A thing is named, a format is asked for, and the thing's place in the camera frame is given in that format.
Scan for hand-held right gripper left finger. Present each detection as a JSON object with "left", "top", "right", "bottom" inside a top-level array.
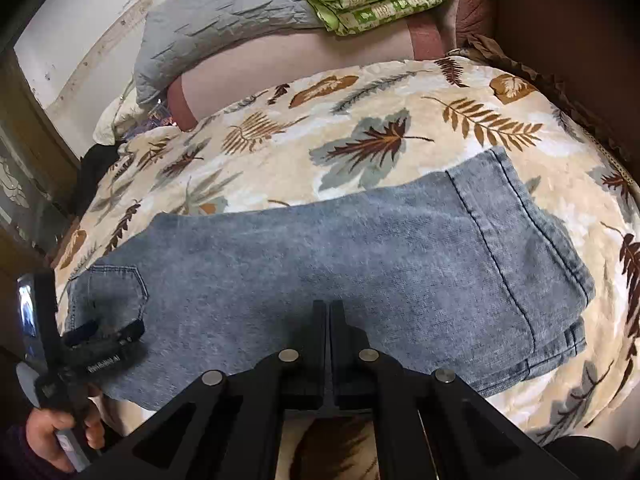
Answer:
[{"left": 75, "top": 300, "right": 329, "bottom": 480}]

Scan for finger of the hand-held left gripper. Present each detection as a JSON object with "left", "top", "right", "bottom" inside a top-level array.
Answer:
[
  {"left": 92, "top": 321, "right": 147, "bottom": 357},
  {"left": 62, "top": 318, "right": 100, "bottom": 347}
]

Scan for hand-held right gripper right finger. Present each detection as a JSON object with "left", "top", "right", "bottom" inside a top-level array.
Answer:
[{"left": 329, "top": 299, "right": 576, "bottom": 480}]

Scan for blue denim pants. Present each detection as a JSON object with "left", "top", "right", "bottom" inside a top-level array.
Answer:
[{"left": 65, "top": 147, "right": 597, "bottom": 409}]

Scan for person's left forearm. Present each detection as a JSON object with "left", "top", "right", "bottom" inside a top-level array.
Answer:
[{"left": 0, "top": 424, "right": 43, "bottom": 480}]

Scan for person's left hand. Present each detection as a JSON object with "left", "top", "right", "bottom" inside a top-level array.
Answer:
[{"left": 25, "top": 384, "right": 107, "bottom": 474}]

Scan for black garment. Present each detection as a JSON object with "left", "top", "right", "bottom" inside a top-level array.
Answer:
[{"left": 76, "top": 141, "right": 132, "bottom": 217}]

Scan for wooden cabinet with glass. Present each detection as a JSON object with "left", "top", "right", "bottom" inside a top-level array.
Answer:
[{"left": 0, "top": 49, "right": 83, "bottom": 286}]

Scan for white cloth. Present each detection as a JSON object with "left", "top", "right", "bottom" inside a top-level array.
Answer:
[{"left": 92, "top": 94, "right": 167, "bottom": 147}]

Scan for purple printed cloth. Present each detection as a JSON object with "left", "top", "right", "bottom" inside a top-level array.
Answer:
[{"left": 144, "top": 104, "right": 177, "bottom": 130}]

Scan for leaf print blanket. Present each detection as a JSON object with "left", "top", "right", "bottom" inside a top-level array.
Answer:
[{"left": 50, "top": 55, "right": 640, "bottom": 480}]

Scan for person's leg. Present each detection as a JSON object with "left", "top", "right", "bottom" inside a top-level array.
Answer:
[{"left": 544, "top": 434, "right": 640, "bottom": 480}]

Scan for pink bolster pillow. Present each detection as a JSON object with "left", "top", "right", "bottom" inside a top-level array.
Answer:
[{"left": 166, "top": 10, "right": 460, "bottom": 132}]

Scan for grey quilted pillow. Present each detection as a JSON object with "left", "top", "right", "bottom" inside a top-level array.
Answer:
[{"left": 132, "top": 0, "right": 332, "bottom": 107}]

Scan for maroon cushion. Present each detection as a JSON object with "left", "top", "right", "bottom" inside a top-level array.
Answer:
[{"left": 455, "top": 0, "right": 497, "bottom": 52}]

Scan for brown headboard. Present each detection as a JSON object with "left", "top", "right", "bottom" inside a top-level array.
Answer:
[{"left": 465, "top": 0, "right": 640, "bottom": 161}]

